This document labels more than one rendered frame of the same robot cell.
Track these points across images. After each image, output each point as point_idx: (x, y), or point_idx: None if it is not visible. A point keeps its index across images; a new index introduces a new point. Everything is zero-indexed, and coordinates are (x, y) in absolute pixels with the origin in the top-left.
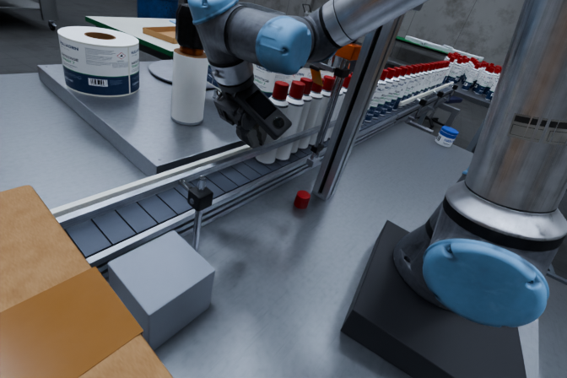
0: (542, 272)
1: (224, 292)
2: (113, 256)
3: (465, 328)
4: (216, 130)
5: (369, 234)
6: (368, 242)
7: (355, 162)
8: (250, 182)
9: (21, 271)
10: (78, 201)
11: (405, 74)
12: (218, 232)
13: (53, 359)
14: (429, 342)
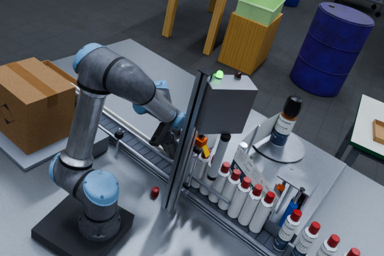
0: (56, 165)
1: (97, 163)
2: (105, 132)
3: (70, 224)
4: (200, 154)
5: (136, 223)
6: None
7: (220, 240)
8: (154, 164)
9: (57, 88)
10: (120, 117)
11: None
12: (127, 162)
13: (45, 92)
14: (66, 206)
